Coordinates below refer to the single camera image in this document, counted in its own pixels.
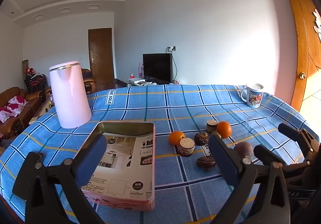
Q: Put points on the white plastic bag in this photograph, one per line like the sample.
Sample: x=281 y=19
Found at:
x=179 y=82

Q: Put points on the pink electric kettle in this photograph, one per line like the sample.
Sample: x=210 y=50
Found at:
x=70 y=96

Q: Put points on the floral cushion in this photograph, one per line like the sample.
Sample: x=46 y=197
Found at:
x=15 y=107

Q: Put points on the printed paper sheet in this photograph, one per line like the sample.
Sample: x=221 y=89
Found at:
x=135 y=163

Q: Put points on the orange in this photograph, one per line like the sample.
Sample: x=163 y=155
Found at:
x=176 y=137
x=224 y=129

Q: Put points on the smooth purple passion fruit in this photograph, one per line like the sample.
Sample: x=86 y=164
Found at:
x=244 y=150

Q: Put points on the low television table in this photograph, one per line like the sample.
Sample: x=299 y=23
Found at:
x=140 y=82

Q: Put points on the black stacked chairs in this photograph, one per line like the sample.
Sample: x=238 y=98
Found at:
x=36 y=82

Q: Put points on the brown cylinder with pale top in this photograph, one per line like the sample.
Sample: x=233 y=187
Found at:
x=186 y=147
x=212 y=125

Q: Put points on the pink metal tin box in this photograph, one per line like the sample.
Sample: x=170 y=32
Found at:
x=140 y=201

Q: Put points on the white printed mug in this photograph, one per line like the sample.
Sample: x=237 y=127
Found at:
x=253 y=97

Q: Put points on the white door sticker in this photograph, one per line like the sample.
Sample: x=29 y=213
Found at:
x=317 y=23

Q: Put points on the brown leather sofa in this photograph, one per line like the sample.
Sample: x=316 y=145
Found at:
x=22 y=113

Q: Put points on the ceiling air vent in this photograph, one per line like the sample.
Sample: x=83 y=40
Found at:
x=65 y=10
x=94 y=7
x=39 y=16

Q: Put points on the dark brown door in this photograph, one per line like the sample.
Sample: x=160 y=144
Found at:
x=101 y=55

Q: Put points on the brown leather armchair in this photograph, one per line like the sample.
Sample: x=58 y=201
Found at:
x=87 y=80

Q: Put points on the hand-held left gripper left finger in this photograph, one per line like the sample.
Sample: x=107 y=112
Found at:
x=92 y=158

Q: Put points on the blue plaid tablecloth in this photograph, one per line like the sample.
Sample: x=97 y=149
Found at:
x=160 y=106

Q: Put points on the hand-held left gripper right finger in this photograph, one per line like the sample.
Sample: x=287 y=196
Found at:
x=222 y=161

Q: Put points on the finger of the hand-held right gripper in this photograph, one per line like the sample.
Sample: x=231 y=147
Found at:
x=265 y=155
x=288 y=129

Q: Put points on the orange wooden door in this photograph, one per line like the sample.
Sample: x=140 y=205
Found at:
x=299 y=38

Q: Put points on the wall socket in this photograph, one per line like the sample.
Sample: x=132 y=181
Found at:
x=172 y=48

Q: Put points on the coffee table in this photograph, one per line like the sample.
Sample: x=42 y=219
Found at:
x=41 y=111

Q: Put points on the brass door knob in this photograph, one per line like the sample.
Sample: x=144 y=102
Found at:
x=303 y=76

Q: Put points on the black television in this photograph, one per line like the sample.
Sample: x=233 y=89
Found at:
x=157 y=67

